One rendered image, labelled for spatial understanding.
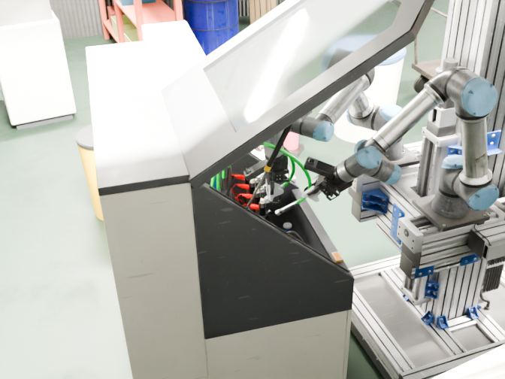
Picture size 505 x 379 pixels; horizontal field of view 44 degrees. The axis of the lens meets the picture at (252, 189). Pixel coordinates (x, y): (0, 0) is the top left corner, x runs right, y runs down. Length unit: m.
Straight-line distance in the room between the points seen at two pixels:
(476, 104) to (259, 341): 1.16
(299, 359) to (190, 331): 0.50
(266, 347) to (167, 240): 0.67
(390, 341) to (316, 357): 0.69
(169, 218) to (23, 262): 2.35
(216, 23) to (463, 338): 4.74
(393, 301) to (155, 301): 1.58
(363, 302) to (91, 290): 1.62
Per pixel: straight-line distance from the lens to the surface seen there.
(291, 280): 2.28
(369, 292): 3.45
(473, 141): 2.31
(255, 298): 2.28
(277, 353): 2.51
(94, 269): 4.05
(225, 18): 7.06
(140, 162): 2.02
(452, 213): 2.60
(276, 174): 2.38
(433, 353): 3.20
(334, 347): 2.59
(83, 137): 4.25
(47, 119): 6.00
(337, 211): 4.42
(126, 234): 2.01
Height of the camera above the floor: 2.48
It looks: 32 degrees down
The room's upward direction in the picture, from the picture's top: 2 degrees counter-clockwise
